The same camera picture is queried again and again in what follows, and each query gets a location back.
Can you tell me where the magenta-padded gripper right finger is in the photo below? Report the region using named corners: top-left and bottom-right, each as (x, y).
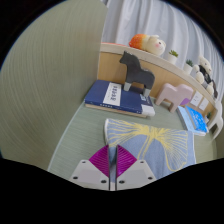
top-left (116, 144), bottom-right (157, 191)

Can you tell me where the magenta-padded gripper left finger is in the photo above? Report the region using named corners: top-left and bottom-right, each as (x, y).
top-left (69, 144), bottom-right (110, 191)

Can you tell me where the blue towel with yellow print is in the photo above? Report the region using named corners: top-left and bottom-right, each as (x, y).
top-left (104, 118), bottom-right (197, 183)

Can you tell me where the light blue book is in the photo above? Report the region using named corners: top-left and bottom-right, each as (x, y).
top-left (176, 105), bottom-right (208, 137)

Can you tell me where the dark blue book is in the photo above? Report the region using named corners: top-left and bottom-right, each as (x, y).
top-left (83, 79), bottom-right (156, 119)

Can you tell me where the green partition panel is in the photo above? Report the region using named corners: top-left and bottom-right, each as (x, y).
top-left (0, 0), bottom-right (109, 171)

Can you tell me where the dark grey horse figurine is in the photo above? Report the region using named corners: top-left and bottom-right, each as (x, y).
top-left (119, 50), bottom-right (156, 98)

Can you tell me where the beige wooden shelf ledge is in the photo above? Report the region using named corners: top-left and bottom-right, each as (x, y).
top-left (98, 42), bottom-right (221, 113)

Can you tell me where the orange and white plush toy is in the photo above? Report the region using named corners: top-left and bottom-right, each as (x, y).
top-left (128, 33), bottom-right (167, 57)

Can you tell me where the light grey curtain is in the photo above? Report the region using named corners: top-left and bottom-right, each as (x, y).
top-left (101, 0), bottom-right (218, 81)

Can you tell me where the white wall socket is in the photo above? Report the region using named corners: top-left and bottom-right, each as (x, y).
top-left (198, 98), bottom-right (210, 112)
top-left (189, 91), bottom-right (204, 108)

